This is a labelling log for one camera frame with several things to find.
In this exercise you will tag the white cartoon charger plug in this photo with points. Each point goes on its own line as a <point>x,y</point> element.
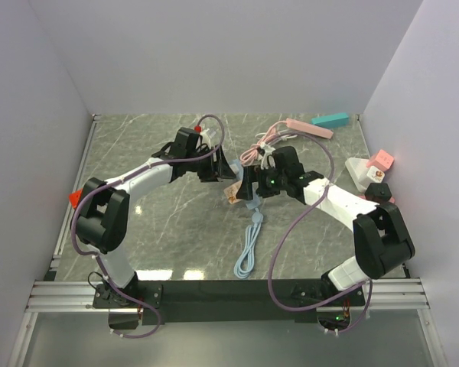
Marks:
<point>373,175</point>

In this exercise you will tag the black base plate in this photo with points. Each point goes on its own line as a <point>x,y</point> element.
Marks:
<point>152,302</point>

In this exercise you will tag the pink cube socket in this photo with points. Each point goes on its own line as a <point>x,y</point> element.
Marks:
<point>381,160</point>

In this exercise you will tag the teal power strip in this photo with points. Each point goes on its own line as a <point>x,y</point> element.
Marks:
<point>331,121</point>

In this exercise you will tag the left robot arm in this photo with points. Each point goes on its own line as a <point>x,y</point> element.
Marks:
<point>100,221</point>

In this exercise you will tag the red cube socket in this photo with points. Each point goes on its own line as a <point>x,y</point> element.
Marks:
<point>74,198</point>

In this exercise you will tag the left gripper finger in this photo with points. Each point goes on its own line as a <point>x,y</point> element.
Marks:
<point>223,168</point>
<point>207,177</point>

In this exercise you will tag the black cube plug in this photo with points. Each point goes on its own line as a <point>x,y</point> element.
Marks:
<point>378,193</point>

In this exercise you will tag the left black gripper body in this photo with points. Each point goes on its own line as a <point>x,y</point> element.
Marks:
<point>206,164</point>

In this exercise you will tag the white triangular power strip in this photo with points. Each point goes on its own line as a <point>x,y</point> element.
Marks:
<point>356,168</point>

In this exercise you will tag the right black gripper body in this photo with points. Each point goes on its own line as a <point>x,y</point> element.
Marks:
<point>271,182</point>

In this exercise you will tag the light blue power strip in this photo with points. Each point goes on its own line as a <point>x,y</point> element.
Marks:
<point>246,261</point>

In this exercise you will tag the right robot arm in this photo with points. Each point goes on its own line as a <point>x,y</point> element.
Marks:
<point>381,238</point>

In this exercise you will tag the peach cartoon charger plug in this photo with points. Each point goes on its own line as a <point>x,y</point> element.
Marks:
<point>231,192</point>

